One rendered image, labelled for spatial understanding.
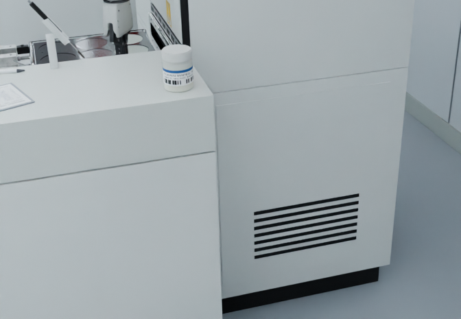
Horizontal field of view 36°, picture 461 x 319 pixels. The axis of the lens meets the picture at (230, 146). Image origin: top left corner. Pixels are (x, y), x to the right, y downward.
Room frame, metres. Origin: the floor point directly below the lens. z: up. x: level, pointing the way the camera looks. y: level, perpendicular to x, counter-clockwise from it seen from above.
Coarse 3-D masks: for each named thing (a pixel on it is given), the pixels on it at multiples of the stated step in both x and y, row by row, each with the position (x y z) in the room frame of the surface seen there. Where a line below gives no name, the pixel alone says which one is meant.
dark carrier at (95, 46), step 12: (96, 36) 2.17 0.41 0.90; (108, 36) 2.16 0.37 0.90; (144, 36) 2.15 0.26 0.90; (36, 48) 2.07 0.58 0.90; (60, 48) 2.07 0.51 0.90; (72, 48) 2.06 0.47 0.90; (84, 48) 2.06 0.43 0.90; (96, 48) 2.05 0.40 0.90; (108, 48) 2.05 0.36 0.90; (36, 60) 1.96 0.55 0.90; (48, 60) 1.96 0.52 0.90; (60, 60) 1.96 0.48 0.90
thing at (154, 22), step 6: (150, 12) 2.27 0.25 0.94; (150, 18) 2.25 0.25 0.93; (150, 24) 2.26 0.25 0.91; (156, 24) 2.14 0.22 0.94; (150, 30) 2.27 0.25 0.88; (156, 30) 2.15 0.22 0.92; (162, 30) 2.08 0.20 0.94; (150, 36) 2.27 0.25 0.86; (156, 36) 2.23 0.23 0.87; (162, 36) 2.06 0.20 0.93; (168, 36) 2.02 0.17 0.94; (156, 42) 2.18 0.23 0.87; (168, 42) 1.97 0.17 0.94; (156, 48) 2.17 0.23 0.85; (162, 48) 2.12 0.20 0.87
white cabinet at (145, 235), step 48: (0, 192) 1.38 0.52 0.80; (48, 192) 1.41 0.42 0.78; (96, 192) 1.44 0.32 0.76; (144, 192) 1.47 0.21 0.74; (192, 192) 1.50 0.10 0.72; (0, 240) 1.38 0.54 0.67; (48, 240) 1.41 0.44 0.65; (96, 240) 1.44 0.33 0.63; (144, 240) 1.47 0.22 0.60; (192, 240) 1.50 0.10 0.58; (0, 288) 1.37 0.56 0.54; (48, 288) 1.40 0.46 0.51; (96, 288) 1.43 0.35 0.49; (144, 288) 1.46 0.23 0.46; (192, 288) 1.50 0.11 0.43
